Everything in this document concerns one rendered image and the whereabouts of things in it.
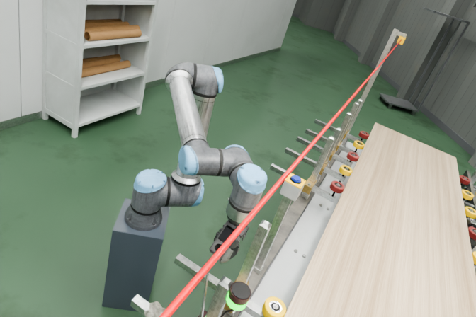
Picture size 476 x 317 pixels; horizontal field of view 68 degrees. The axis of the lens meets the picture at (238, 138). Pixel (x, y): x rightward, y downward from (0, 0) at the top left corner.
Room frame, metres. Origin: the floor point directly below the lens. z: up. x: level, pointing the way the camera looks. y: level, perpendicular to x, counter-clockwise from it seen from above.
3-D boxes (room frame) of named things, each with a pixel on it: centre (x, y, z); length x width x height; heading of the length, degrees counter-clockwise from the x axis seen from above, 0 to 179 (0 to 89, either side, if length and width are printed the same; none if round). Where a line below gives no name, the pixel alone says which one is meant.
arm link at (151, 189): (1.38, 0.34, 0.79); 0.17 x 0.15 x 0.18; 115
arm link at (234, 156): (0.98, -0.02, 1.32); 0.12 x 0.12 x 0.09; 25
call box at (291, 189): (1.18, -0.26, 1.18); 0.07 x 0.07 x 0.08; 70
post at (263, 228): (0.93, -0.18, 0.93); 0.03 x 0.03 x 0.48; 70
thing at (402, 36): (3.09, -1.00, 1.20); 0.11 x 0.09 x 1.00; 70
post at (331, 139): (1.87, -0.52, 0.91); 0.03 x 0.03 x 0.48; 70
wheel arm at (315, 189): (1.85, -0.46, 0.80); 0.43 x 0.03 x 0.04; 70
